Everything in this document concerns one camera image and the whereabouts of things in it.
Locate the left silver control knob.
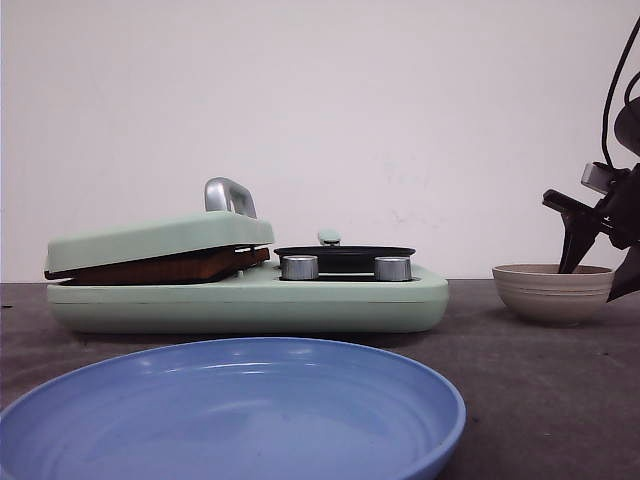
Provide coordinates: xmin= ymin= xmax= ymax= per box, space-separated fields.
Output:
xmin=280 ymin=255 xmax=319 ymax=281

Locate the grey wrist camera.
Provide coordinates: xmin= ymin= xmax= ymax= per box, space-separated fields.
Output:
xmin=580 ymin=162 xmax=619 ymax=195

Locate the black frying pan green handle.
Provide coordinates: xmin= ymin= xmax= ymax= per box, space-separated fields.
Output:
xmin=274 ymin=244 xmax=416 ymax=274

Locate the mint green sandwich maker lid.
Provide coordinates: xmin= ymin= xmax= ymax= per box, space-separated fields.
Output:
xmin=44 ymin=177 xmax=275 ymax=280

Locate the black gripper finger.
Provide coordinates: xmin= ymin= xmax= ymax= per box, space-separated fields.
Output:
xmin=607 ymin=245 xmax=640 ymax=302
xmin=558 ymin=213 xmax=599 ymax=274

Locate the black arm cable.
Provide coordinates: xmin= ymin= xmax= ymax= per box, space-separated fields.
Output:
xmin=601 ymin=19 xmax=640 ymax=171

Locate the beige ribbed ceramic bowl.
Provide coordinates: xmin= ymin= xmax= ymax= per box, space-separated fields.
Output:
xmin=492 ymin=264 xmax=614 ymax=325

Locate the silver control knob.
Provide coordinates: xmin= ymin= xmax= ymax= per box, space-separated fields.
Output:
xmin=280 ymin=255 xmax=319 ymax=281
xmin=374 ymin=256 xmax=412 ymax=282

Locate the blue plastic plate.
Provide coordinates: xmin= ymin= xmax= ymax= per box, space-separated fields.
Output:
xmin=1 ymin=337 xmax=466 ymax=479

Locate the white bread slice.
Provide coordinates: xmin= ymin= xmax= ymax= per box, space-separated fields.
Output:
xmin=65 ymin=249 xmax=239 ymax=285
xmin=234 ymin=248 xmax=270 ymax=270

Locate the right silver control knob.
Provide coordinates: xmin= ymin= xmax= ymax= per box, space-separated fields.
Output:
xmin=374 ymin=256 xmax=412 ymax=282

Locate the mint green breakfast maker base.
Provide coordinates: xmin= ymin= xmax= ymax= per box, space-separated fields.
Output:
xmin=47 ymin=262 xmax=449 ymax=334

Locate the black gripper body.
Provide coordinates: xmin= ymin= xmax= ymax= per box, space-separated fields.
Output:
xmin=542 ymin=164 xmax=639 ymax=250

